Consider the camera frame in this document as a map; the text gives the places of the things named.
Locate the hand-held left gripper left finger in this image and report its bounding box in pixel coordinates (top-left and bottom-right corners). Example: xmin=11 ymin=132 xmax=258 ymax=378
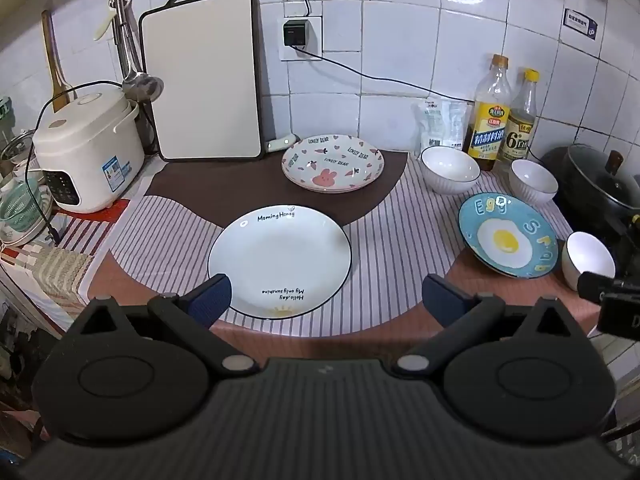
xmin=65 ymin=274 xmax=258 ymax=378

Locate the blue fried egg plate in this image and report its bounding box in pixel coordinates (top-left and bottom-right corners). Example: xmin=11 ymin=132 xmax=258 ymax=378
xmin=458 ymin=192 xmax=559 ymax=279

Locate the white rice cooker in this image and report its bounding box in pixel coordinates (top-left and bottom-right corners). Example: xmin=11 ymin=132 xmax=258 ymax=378
xmin=32 ymin=91 xmax=146 ymax=213

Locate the black wok with glass lid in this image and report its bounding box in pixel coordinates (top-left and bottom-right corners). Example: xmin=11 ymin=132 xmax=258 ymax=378
xmin=542 ymin=144 xmax=640 ymax=231

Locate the rabbit and carrot print plate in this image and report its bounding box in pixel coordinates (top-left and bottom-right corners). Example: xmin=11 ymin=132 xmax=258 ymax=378
xmin=281 ymin=134 xmax=386 ymax=194

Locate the checked dish towel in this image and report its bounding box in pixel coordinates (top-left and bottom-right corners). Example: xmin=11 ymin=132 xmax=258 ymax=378
xmin=30 ymin=245 xmax=96 ymax=306

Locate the white cutting board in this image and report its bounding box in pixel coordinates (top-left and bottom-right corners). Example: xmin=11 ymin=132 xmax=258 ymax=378
xmin=138 ymin=0 xmax=263 ymax=162

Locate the wall sticker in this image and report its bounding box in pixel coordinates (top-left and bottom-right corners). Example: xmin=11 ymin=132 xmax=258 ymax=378
xmin=564 ymin=8 xmax=598 ymax=41

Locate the clear vinegar bottle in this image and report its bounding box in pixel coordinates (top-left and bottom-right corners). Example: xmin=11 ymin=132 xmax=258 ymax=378
xmin=502 ymin=69 xmax=541 ymax=163

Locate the black plug adapter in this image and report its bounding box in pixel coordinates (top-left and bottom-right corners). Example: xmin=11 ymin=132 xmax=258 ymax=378
xmin=282 ymin=19 xmax=312 ymax=47

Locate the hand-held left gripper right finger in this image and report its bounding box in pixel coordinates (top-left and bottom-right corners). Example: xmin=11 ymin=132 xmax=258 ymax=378
xmin=392 ymin=274 xmax=583 ymax=378

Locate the green colander basket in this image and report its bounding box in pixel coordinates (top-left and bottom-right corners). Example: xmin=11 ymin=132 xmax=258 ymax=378
xmin=0 ymin=180 xmax=53 ymax=233

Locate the large white ribbed bowl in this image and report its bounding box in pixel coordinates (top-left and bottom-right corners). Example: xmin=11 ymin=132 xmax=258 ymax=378
xmin=420 ymin=145 xmax=482 ymax=196

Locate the black rice cooker cable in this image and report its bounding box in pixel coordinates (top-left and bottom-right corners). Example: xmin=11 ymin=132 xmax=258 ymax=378
xmin=27 ymin=80 xmax=123 ymax=243

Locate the medium white ribbed bowl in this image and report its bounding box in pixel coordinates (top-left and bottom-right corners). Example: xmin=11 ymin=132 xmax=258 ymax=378
xmin=509 ymin=159 xmax=559 ymax=205

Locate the white plate with black rim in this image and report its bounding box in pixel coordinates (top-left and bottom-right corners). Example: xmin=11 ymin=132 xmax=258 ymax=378
xmin=207 ymin=204 xmax=352 ymax=319

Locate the clear plastic bag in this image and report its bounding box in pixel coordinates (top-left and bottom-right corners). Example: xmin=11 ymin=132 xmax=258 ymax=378
xmin=412 ymin=97 xmax=473 ymax=153

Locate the yellow label oil bottle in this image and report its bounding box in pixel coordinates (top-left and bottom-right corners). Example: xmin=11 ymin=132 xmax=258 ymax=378
xmin=462 ymin=54 xmax=512 ymax=172

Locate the small white bowl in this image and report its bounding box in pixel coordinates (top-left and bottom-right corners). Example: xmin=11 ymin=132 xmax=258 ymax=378
xmin=561 ymin=231 xmax=616 ymax=292

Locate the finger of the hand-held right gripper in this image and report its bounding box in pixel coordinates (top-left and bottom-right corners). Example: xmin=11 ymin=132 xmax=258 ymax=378
xmin=577 ymin=271 xmax=619 ymax=307

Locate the black gas stove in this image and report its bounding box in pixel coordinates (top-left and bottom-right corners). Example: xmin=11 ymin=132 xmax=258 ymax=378
xmin=555 ymin=195 xmax=640 ymax=271

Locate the wooden spatula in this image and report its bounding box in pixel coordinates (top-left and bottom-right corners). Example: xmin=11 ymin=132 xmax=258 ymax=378
xmin=41 ymin=10 xmax=76 ymax=111

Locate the white handled utensil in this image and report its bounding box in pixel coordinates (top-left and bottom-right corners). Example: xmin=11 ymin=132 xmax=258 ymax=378
xmin=94 ymin=0 xmax=123 ymax=41

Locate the steel ladle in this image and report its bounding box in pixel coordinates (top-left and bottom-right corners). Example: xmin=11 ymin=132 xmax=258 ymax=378
xmin=112 ymin=0 xmax=165 ymax=103

